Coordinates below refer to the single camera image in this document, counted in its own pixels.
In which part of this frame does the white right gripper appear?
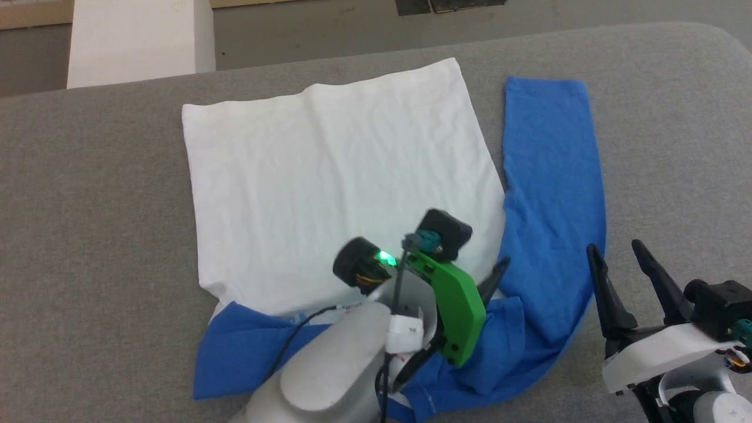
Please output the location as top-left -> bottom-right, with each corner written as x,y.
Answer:
587,239 -> 748,395

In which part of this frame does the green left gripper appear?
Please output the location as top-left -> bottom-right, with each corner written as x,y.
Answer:
333,237 -> 511,394

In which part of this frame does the white and blue shirt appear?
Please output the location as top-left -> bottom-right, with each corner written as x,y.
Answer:
182,56 -> 607,423

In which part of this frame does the white tape label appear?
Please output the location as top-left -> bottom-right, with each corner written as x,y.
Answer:
390,315 -> 425,354

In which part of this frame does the dark floor tape patch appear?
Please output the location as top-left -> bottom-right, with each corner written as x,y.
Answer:
394,0 -> 433,17

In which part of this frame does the grey fabric sofa seat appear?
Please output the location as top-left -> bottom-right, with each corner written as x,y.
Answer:
0,22 -> 752,423

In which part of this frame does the white box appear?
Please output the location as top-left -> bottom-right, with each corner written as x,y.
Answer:
66,0 -> 217,90

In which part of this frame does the left camera cable teal connector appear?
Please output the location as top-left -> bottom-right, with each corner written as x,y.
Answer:
391,231 -> 442,321

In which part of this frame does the camera cable teal connector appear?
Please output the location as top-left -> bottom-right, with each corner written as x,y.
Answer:
726,319 -> 752,371
391,231 -> 442,321

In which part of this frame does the right camera cable teal connector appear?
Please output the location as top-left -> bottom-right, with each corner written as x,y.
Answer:
726,319 -> 752,371

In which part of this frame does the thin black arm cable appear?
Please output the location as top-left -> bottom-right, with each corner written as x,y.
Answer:
264,304 -> 354,382

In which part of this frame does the taped partition base plate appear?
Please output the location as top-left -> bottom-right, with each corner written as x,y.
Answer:
431,0 -> 507,14

